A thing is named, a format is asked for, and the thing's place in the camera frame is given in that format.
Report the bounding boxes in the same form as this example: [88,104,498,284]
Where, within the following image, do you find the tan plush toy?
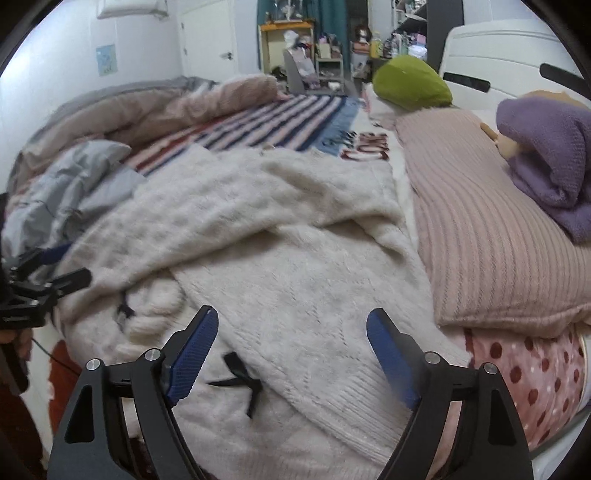
[479,90,573,162]

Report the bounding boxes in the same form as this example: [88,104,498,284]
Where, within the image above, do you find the pink ribbed pillow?
[394,110,591,329]

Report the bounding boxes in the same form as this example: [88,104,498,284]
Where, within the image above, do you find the purple knit blanket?
[496,97,591,245]

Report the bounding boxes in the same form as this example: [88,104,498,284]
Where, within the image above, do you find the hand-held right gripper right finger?
[366,308,532,480]

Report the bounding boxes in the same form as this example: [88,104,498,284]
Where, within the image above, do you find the blue wall poster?
[96,44,117,77]

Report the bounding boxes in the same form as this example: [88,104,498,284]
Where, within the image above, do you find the striped blanket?
[122,95,363,177]

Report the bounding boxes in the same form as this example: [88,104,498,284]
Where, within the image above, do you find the white printed bed sheet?
[314,85,407,167]

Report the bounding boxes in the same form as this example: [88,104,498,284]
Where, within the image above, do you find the green cushion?
[372,55,454,110]

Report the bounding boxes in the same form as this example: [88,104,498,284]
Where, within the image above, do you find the white fuzzy knit sweater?
[58,148,472,480]

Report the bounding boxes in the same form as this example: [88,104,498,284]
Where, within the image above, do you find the yellow shelf unit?
[257,19,345,84]

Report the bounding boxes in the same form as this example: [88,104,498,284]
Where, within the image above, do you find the grey and pink quilt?
[0,74,289,252]

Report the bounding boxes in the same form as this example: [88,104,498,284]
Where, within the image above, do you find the white headboard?
[438,19,591,114]

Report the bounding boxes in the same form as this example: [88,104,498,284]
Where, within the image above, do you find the cluttered small shelf unit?
[281,48,356,97]

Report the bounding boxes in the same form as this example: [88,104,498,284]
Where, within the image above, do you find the white door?
[179,0,238,79]

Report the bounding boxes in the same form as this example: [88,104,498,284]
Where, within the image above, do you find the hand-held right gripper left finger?
[46,305,219,480]

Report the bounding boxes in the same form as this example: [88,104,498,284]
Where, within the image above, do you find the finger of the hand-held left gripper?
[28,268,93,301]
[8,244,71,278]

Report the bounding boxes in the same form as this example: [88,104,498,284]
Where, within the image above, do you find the pink polka dot pillow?
[443,323,589,455]

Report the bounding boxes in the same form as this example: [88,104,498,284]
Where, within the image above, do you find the white air conditioner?
[97,0,168,20]

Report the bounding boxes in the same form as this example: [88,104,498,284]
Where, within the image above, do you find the teal curtain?
[257,0,347,47]

